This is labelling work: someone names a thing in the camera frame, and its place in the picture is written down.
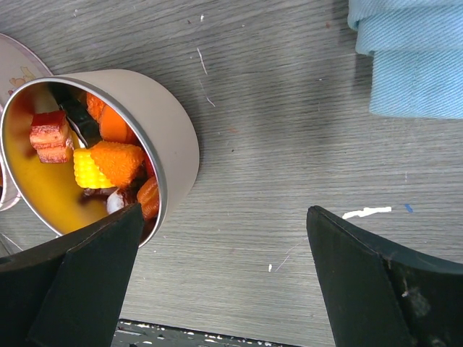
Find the white radish slice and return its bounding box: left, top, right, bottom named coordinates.
left=36, top=82, right=102, bottom=148

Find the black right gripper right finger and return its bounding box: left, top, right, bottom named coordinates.
left=307, top=206, right=462, bottom=346

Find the orange carrot slice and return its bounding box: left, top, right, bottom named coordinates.
left=86, top=93, right=137, bottom=145

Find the tall pink lunch tin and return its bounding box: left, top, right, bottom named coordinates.
left=0, top=34, right=52, bottom=211

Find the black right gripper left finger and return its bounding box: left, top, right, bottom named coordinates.
left=1, top=204, right=144, bottom=346

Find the striped bacon cube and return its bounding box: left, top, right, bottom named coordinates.
left=30, top=111, right=74, bottom=164

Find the yellow round food ball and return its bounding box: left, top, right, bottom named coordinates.
left=73, top=148, right=114, bottom=189

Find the short pink lunch tin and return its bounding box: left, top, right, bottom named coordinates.
left=1, top=69, right=200, bottom=244

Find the red sausage piece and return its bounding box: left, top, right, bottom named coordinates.
left=137, top=157, right=160, bottom=220

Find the folded light blue cloth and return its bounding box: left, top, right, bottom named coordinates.
left=347, top=1, right=462, bottom=119

